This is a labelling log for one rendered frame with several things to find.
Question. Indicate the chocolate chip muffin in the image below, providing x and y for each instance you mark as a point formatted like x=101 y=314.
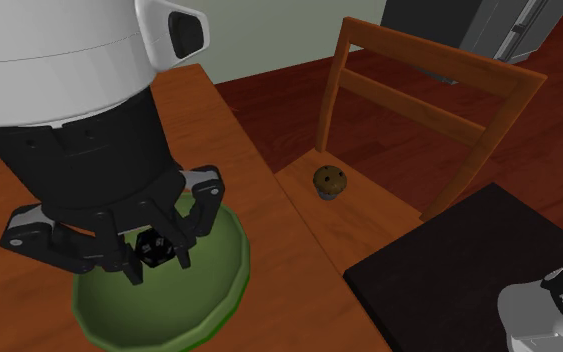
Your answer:
x=330 y=181

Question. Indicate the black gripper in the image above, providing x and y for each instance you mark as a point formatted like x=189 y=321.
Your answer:
x=91 y=161

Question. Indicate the wooden chair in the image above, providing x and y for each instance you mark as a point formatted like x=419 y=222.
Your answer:
x=354 y=219

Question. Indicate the green bowl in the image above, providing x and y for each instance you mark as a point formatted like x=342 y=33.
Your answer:
x=164 y=307

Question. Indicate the wooden table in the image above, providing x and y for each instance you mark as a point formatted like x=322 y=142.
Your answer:
x=271 y=292

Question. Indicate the grey refrigerator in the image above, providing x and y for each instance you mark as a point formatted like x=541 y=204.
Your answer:
x=461 y=24

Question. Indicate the black many-sided die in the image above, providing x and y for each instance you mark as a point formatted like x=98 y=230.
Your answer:
x=154 y=246

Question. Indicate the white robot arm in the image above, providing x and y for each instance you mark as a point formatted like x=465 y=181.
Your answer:
x=42 y=58

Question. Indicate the black robot stand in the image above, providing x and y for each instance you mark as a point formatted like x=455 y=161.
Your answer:
x=432 y=273

